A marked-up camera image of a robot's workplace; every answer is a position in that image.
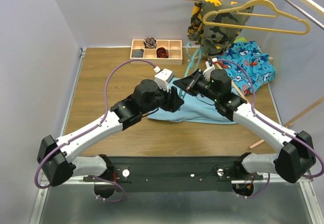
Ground aluminium table edge rail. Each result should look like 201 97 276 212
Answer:
59 47 87 136

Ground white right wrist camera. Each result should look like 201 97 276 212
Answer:
203 58 218 80

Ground yellow plastic hanger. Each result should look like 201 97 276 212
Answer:
202 0 311 35

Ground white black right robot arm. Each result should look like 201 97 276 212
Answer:
173 69 316 183

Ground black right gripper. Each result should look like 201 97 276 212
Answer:
173 68 220 102

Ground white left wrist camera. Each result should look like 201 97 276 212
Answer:
153 66 175 92

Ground wooden clothes rack frame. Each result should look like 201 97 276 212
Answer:
187 0 324 149

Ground light blue trousers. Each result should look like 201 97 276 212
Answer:
148 94 236 125

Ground aluminium front frame rail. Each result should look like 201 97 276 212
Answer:
31 174 317 223

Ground patterned pink black sock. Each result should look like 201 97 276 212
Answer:
143 37 157 49

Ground orange black rolled sock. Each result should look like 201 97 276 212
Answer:
156 47 169 59

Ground teal plastic hanger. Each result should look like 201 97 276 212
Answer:
177 41 205 98

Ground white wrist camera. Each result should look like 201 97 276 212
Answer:
153 66 175 92
203 58 218 80

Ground blue shark print shorts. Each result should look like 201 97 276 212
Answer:
217 41 275 95

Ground wooden compartment tray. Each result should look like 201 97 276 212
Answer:
130 39 183 65

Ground grey rolled sock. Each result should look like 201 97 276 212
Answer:
132 49 144 58

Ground camouflage shorts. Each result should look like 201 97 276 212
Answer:
187 0 243 57

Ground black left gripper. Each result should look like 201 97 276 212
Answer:
141 82 184 115

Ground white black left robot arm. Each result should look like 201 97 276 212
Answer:
36 79 184 186

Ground metal hanging rod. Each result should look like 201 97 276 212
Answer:
284 0 323 30

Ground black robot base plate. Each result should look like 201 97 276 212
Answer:
83 156 264 193

